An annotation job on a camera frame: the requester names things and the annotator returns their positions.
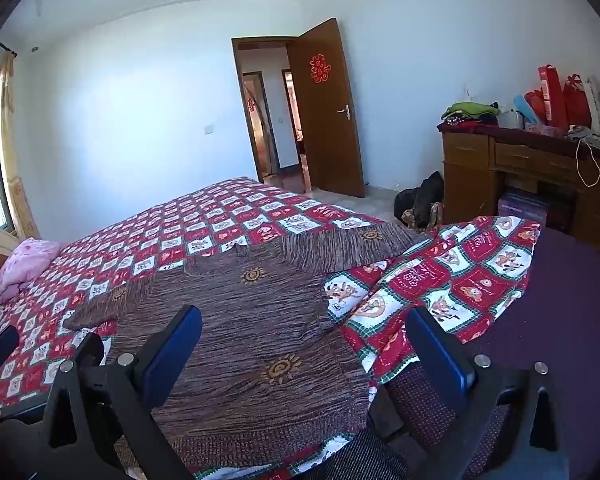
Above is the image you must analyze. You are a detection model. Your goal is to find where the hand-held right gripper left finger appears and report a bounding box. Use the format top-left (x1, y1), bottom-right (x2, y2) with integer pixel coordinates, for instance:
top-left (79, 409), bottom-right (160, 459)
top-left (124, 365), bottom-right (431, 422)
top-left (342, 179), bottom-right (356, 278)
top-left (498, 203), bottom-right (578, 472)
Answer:
top-left (39, 304), bottom-right (204, 480)

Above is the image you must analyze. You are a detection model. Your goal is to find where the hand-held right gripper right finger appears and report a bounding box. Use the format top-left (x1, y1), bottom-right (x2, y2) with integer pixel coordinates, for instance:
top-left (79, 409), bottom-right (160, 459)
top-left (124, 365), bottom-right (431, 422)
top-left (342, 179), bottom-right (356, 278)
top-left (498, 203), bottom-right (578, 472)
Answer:
top-left (405, 306), bottom-right (573, 480)

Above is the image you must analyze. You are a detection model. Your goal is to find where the brown knitted sweater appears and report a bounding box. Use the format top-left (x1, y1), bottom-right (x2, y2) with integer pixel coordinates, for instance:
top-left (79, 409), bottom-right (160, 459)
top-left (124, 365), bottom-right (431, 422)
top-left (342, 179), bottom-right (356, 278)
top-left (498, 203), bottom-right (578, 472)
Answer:
top-left (62, 222), bottom-right (421, 471)

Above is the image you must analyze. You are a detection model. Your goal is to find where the pile of folded clothes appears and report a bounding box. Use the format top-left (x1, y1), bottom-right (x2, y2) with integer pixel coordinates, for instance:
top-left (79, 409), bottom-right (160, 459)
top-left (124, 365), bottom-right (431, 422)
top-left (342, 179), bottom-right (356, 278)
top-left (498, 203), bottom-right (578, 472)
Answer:
top-left (440, 101), bottom-right (502, 128)

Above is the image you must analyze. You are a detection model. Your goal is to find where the pink pillow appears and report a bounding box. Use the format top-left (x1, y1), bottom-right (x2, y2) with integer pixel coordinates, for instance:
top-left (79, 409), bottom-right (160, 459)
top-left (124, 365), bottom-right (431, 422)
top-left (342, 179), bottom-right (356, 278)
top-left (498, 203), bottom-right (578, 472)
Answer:
top-left (0, 237), bottom-right (63, 306)

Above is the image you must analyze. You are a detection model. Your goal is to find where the red checked printed bed sheet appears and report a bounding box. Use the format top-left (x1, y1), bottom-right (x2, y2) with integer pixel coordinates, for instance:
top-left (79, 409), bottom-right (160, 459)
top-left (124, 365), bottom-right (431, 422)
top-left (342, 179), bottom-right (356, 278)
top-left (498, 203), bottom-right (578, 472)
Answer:
top-left (0, 176), bottom-right (543, 480)

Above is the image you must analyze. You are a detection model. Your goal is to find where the purple mattress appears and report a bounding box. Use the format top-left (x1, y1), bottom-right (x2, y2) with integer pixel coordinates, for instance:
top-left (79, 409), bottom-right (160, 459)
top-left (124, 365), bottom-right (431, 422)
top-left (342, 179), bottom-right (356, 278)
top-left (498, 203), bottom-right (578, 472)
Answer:
top-left (300, 227), bottom-right (600, 480)

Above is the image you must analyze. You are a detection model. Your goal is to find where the black bag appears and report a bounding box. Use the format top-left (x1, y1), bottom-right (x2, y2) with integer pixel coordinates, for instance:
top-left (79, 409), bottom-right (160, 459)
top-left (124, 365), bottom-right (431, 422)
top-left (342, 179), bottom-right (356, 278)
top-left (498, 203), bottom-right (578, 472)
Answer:
top-left (392, 171), bottom-right (446, 231)

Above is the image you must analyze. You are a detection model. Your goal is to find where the purple box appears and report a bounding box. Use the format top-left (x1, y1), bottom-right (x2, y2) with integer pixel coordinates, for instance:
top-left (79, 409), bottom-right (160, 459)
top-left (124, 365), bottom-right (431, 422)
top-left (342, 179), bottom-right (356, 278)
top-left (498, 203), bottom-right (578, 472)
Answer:
top-left (497, 189), bottom-right (548, 226)

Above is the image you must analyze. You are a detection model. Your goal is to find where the yellow curtain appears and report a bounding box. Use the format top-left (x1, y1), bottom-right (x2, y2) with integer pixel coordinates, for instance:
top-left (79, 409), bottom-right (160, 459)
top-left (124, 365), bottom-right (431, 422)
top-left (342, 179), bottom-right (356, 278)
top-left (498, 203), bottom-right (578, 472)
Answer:
top-left (0, 52), bottom-right (41, 241)

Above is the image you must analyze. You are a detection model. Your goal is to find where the brown wooden desk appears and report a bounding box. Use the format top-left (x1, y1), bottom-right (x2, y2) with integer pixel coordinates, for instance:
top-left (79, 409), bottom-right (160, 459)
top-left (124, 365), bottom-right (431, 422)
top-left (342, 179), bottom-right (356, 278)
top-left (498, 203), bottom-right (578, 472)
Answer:
top-left (437, 122), bottom-right (600, 261)

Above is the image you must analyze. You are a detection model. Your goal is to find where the grey cloth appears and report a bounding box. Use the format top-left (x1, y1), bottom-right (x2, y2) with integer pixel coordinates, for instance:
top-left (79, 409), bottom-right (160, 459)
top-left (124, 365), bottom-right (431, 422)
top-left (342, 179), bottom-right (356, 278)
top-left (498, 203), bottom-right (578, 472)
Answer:
top-left (567, 125), bottom-right (600, 156)

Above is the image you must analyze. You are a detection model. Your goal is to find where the brown wooden door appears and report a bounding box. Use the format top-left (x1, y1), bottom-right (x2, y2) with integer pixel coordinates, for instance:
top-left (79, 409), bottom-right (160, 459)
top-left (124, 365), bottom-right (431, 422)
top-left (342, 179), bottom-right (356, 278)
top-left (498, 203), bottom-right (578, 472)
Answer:
top-left (285, 17), bottom-right (366, 198)

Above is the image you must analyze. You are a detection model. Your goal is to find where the tall red gift bag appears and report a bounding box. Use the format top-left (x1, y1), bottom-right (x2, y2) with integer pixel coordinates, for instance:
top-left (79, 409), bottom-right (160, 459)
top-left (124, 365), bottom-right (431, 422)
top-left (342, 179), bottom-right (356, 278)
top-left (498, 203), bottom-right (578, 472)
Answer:
top-left (537, 65), bottom-right (568, 128)

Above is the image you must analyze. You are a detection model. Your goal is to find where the red gift bag with bow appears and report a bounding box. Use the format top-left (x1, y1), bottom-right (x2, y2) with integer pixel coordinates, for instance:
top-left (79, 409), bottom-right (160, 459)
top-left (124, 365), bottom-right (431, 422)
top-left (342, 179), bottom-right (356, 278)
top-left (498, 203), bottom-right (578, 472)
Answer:
top-left (562, 74), bottom-right (593, 128)

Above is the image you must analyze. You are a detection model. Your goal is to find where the white paper bag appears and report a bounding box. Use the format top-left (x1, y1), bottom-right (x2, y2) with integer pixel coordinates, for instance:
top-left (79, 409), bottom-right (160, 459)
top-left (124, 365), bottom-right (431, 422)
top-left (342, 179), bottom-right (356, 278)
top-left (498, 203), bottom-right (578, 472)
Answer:
top-left (582, 77), bottom-right (600, 138)

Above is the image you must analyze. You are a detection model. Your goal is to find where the red paper door decoration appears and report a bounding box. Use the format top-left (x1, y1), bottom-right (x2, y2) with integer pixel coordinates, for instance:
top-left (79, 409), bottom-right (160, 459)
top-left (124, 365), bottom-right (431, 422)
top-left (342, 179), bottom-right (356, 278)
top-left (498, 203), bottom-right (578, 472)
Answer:
top-left (309, 52), bottom-right (331, 83)

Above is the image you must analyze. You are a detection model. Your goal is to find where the white cord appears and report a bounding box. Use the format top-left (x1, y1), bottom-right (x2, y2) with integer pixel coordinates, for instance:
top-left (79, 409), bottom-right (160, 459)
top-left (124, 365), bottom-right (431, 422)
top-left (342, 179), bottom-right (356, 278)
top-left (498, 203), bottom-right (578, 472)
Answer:
top-left (575, 137), bottom-right (600, 188)

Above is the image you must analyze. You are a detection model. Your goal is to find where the brown door frame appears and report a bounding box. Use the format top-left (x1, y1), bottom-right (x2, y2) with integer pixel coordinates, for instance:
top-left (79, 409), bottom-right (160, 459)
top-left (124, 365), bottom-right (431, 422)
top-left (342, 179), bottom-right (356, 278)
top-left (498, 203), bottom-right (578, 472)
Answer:
top-left (231, 35), bottom-right (311, 193)

